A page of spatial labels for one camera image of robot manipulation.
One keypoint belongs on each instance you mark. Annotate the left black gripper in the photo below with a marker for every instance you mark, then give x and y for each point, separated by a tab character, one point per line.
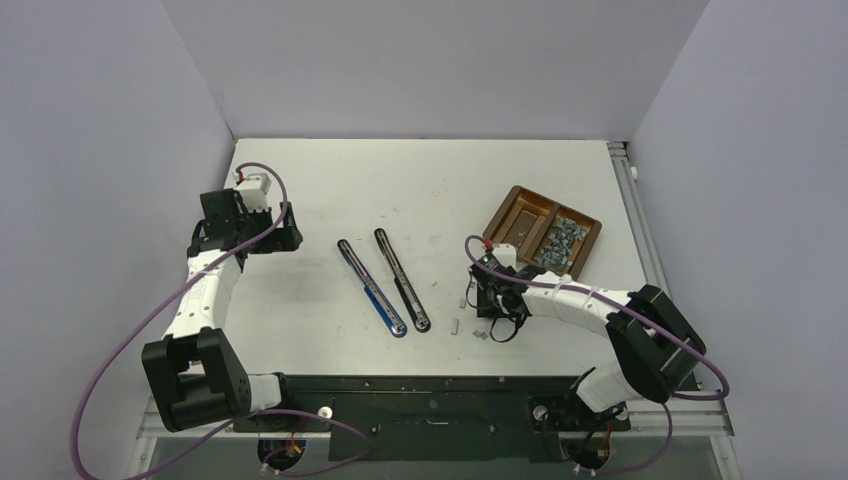
286	239

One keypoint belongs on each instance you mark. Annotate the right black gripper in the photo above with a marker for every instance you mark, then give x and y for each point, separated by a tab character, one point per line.
490	310

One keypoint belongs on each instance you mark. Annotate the black stapler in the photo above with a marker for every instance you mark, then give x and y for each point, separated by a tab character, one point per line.
420	319

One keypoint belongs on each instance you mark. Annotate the brown plastic tray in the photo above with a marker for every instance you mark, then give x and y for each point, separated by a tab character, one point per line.
523	218

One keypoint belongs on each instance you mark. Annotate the blue stapler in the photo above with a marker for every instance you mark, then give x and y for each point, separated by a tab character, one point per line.
389	315

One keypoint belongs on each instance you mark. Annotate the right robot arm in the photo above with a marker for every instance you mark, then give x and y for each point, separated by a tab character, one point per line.
655	347

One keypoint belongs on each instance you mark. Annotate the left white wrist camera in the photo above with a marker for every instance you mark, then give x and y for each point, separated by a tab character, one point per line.
253	192

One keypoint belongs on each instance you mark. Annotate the aluminium side rail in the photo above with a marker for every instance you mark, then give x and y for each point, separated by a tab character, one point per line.
646	252

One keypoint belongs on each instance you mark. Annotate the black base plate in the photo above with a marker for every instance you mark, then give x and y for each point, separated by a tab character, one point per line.
399	445

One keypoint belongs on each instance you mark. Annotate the aluminium front rail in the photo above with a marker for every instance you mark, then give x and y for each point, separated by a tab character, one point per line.
481	412

